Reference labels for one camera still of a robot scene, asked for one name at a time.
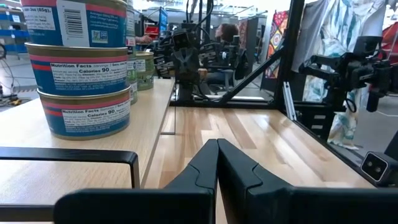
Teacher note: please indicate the wooden shelf black frame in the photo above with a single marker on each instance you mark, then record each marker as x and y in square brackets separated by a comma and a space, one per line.
[18, 130]

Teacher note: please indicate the red storage bin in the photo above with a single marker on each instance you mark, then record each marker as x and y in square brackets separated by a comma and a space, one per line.
[152, 31]

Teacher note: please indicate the blue lit screen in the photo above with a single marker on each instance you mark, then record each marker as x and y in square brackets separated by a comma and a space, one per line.
[163, 18]

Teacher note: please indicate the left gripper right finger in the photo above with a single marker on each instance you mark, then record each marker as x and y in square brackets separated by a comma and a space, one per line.
[311, 208]

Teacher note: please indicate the red fabric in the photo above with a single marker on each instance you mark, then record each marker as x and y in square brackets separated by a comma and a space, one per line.
[391, 37]

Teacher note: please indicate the blue storage bins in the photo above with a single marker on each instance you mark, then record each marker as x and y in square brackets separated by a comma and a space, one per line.
[12, 31]

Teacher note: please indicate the black background robot equipment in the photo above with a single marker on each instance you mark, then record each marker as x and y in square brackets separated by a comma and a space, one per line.
[217, 53]

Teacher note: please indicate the gold top can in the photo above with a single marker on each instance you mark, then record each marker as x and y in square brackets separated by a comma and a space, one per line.
[145, 62]
[146, 81]

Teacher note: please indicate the colourful patterned cloth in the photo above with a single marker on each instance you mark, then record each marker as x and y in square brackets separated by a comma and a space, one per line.
[276, 34]

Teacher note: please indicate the silver aluminium bar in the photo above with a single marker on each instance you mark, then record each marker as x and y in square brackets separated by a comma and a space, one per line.
[288, 99]

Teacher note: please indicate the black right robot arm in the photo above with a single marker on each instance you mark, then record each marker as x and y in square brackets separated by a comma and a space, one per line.
[186, 91]

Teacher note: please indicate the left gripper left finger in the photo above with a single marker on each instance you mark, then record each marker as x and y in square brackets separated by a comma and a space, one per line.
[140, 208]

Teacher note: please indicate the pink blue label can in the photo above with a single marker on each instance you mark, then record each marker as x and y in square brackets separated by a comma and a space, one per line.
[77, 21]
[81, 71]
[87, 118]

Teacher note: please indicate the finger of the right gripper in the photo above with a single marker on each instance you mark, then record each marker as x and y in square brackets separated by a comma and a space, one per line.
[180, 67]
[193, 67]

